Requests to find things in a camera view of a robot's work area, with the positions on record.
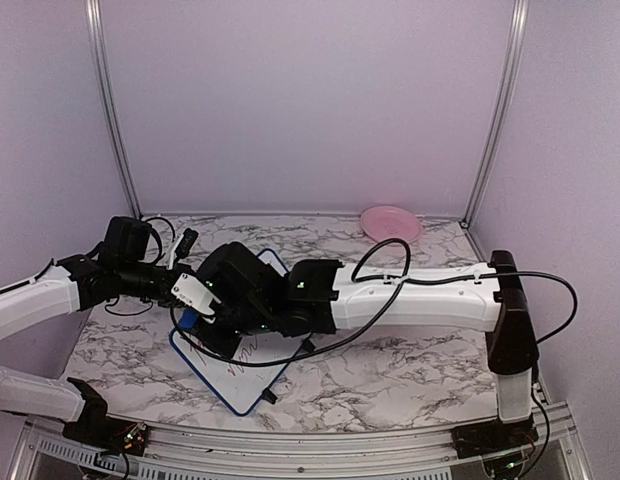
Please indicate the aluminium frame post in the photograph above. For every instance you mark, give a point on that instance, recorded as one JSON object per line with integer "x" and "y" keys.
{"x": 105, "y": 88}
{"x": 505, "y": 93}

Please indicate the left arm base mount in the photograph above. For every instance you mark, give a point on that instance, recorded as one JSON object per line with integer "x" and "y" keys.
{"x": 109, "y": 434}

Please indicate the blue whiteboard eraser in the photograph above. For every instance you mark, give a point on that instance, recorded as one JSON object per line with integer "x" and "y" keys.
{"x": 188, "y": 319}

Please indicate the small blue-framed whiteboard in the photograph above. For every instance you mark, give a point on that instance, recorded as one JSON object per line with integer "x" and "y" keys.
{"x": 257, "y": 364}

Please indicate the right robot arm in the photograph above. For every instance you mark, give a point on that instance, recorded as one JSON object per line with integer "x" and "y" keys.
{"x": 245, "y": 296}

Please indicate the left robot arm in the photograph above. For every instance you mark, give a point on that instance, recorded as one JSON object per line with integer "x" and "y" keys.
{"x": 116, "y": 267}

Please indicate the right aluminium frame post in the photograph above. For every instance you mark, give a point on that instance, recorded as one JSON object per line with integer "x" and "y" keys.
{"x": 505, "y": 93}

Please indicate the pink plate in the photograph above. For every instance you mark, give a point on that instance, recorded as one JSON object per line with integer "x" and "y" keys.
{"x": 384, "y": 222}

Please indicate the left aluminium frame post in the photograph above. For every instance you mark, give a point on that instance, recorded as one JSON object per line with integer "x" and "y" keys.
{"x": 105, "y": 88}

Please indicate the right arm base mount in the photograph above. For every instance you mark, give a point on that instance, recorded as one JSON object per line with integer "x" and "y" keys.
{"x": 485, "y": 438}

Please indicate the front aluminium rail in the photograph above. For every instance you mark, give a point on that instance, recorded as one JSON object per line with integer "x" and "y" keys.
{"x": 439, "y": 452}

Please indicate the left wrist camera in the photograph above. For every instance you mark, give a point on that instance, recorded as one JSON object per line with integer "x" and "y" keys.
{"x": 181, "y": 247}

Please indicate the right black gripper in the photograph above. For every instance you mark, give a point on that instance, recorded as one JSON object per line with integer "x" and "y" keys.
{"x": 223, "y": 347}

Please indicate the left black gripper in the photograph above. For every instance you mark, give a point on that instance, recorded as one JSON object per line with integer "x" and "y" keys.
{"x": 172, "y": 300}

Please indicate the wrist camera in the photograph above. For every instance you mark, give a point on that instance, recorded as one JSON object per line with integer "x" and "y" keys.
{"x": 195, "y": 295}
{"x": 181, "y": 247}

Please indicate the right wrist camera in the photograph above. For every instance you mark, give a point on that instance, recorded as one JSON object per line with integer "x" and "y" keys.
{"x": 195, "y": 295}

